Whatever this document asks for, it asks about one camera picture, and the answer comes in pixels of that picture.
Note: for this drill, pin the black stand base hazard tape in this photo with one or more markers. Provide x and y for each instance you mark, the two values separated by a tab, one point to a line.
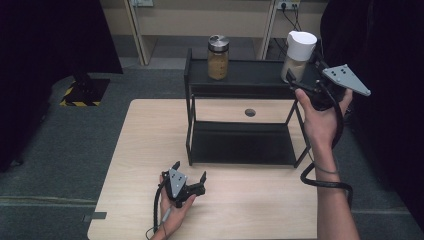
86	91

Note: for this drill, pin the dark curtain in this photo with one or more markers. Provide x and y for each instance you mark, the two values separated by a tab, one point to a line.
43	50
390	133

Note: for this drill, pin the glass spice jar metal lid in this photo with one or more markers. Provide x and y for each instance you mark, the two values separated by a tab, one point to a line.
218	63

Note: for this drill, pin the person's right hand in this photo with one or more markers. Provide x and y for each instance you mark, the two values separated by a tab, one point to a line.
321	126

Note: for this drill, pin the grey floor tape strip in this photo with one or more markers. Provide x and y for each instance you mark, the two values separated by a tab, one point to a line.
95	216

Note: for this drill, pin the clear jar with white lid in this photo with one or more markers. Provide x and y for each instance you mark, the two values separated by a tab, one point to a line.
301	45

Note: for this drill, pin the white wall socket with plugs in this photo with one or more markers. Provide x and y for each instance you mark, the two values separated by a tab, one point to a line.
288	4

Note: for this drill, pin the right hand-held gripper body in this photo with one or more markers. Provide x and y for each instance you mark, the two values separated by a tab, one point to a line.
346	78

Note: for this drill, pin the person's left hand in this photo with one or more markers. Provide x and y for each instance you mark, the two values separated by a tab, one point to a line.
171	216

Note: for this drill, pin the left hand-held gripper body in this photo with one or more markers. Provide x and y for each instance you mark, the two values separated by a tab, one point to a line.
176	183

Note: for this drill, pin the black two-tier metal rack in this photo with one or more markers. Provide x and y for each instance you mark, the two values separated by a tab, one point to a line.
246	86

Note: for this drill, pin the beige shelving unit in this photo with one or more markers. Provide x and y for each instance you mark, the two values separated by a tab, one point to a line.
166	23

